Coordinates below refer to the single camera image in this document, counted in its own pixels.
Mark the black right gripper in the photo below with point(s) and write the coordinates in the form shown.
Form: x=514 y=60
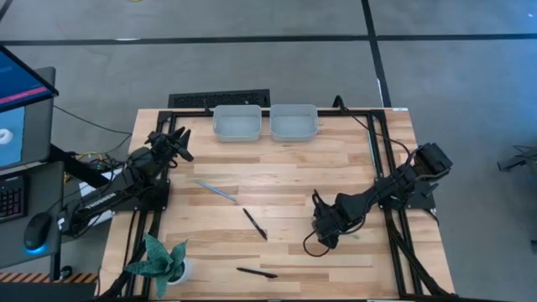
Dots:
x=331 y=220

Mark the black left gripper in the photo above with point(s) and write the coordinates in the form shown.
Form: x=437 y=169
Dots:
x=161 y=144

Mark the clear plastic bin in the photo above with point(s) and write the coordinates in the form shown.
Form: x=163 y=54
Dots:
x=293 y=126
x=237 y=126

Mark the blue pencil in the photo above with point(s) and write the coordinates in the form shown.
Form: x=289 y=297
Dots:
x=216 y=191

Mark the black pen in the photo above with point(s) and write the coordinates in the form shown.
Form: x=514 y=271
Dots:
x=256 y=272
x=254 y=223

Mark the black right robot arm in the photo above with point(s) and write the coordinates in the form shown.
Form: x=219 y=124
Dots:
x=386 y=189

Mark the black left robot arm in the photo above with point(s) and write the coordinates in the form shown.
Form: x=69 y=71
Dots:
x=105 y=197

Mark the white cardboard box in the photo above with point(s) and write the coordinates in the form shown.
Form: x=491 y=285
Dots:
x=86 y=191

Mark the black desk support beam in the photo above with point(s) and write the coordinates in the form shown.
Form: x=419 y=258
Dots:
x=75 y=168

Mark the green potted plant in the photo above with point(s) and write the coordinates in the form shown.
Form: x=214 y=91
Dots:
x=157 y=262

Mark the white plant pot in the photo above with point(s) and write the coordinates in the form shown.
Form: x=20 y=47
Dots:
x=187 y=272

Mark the grey desk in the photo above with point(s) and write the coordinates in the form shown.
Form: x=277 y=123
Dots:
x=44 y=189

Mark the black computer mouse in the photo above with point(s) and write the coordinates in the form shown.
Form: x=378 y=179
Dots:
x=38 y=230

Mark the monitor with pink bar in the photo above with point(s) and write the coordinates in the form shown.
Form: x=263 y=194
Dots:
x=21 y=84

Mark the monitor with light blue screen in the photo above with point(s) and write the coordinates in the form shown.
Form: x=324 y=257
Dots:
x=10 y=138

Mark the black caster wheel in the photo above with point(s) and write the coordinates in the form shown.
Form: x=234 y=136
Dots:
x=65 y=272

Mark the black keyboard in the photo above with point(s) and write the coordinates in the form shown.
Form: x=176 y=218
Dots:
x=10 y=199

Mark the black yellow hazard strip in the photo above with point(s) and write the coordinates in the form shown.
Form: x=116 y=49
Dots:
x=42 y=277

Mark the black stand legs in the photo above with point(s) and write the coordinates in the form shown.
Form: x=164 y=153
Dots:
x=516 y=161

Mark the black aluminium table frame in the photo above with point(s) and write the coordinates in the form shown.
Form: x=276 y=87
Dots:
x=189 y=113

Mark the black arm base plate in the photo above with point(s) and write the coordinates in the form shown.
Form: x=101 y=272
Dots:
x=161 y=203
x=423 y=201

